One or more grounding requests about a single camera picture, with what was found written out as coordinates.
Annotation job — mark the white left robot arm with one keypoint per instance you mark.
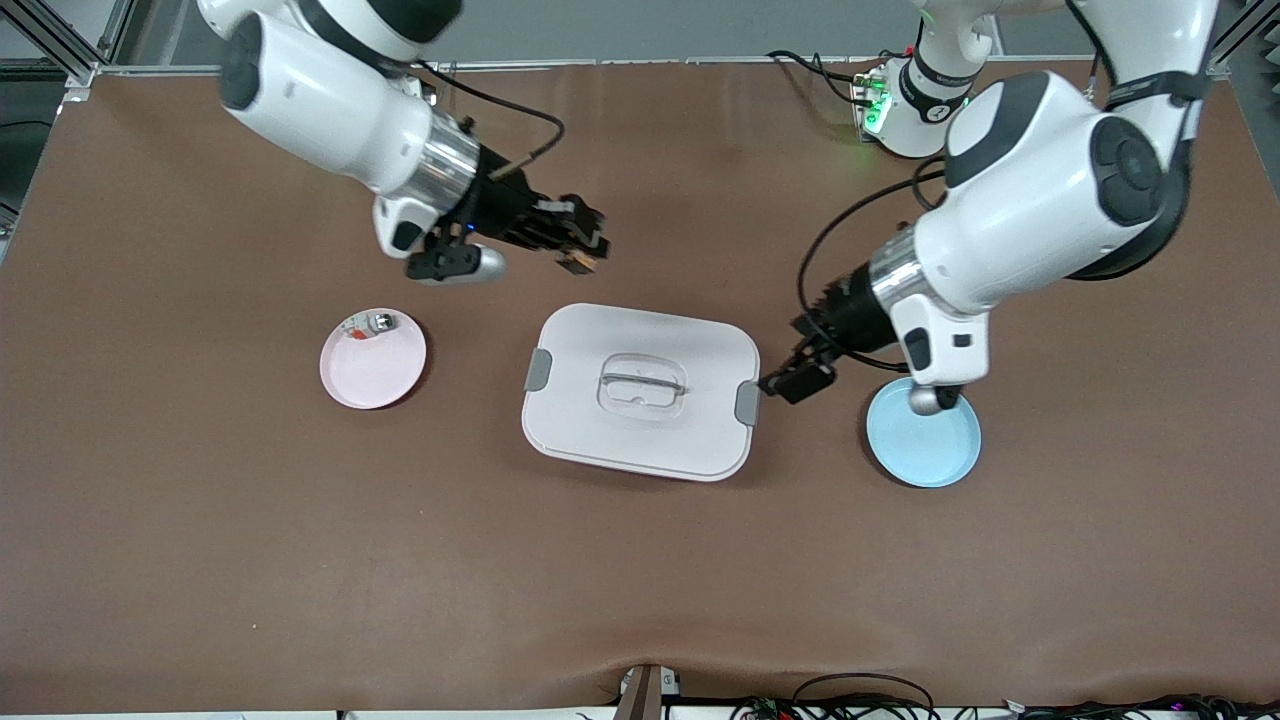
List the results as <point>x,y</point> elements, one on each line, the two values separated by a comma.
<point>1040,200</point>

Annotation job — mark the grey box latch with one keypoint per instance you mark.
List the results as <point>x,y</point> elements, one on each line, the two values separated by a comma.
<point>538,370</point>
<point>747,405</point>

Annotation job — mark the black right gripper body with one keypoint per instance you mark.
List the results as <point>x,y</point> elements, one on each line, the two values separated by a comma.
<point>500,207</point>

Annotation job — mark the aluminium frame profile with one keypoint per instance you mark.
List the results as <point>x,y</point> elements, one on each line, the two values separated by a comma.
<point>1245,30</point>
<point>75,65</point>

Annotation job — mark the light blue round plate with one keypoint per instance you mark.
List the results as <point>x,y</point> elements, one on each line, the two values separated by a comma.
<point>925,450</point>

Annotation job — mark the white lidded storage box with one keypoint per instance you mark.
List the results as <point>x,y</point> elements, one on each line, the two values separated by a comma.
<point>640,450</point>

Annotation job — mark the brown table mat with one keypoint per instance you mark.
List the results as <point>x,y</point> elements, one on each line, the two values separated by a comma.
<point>640,580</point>

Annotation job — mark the pink round plate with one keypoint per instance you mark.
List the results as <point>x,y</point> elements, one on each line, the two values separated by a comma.
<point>372,370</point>

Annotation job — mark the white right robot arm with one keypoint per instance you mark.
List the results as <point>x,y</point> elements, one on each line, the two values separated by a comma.
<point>320,100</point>

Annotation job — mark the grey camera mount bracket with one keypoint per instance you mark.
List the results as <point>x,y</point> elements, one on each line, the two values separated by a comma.
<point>640,695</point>

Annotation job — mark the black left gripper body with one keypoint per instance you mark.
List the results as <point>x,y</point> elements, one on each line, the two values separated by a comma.
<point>851,316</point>

